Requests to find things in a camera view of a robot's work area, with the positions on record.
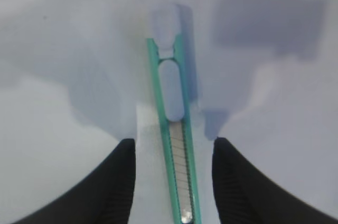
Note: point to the teal utility knife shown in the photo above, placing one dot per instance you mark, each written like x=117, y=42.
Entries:
x=167, y=62

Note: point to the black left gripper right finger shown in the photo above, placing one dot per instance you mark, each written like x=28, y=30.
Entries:
x=245, y=195

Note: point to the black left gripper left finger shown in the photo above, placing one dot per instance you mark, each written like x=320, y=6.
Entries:
x=104, y=196

